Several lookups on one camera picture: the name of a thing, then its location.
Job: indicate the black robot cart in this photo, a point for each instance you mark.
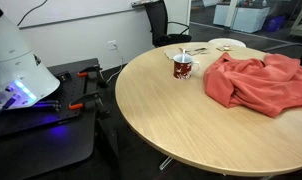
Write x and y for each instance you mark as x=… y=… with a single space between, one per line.
x=41 y=153

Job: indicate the wide white cabinet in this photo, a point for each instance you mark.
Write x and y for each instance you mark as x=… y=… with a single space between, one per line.
x=249 y=18

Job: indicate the maroon patterned mug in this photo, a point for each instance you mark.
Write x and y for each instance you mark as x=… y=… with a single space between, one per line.
x=181 y=70

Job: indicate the white wall outlet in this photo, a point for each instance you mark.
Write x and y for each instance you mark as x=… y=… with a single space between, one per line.
x=112 y=44

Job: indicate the blue bin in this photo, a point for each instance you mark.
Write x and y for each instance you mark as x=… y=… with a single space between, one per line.
x=274 y=23

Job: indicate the white plate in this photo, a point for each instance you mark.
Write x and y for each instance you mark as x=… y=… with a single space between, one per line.
x=226 y=42

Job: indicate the clear table leg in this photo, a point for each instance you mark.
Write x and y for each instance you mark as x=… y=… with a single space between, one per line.
x=166 y=162

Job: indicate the black office chair with armrests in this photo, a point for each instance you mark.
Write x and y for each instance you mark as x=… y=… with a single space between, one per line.
x=164 y=23

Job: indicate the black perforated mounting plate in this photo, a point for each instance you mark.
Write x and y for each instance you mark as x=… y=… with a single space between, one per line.
x=71 y=87

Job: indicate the narrow white cabinet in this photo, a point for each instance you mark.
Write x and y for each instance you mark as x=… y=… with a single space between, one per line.
x=221 y=15

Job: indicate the whiteboard marker tray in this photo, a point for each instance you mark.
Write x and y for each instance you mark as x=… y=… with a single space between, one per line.
x=142 y=3

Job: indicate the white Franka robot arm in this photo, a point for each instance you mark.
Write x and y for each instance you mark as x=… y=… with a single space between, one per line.
x=14 y=60

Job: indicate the orange-red crumpled cloth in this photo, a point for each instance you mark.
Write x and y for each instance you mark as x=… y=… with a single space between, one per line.
x=257 y=83

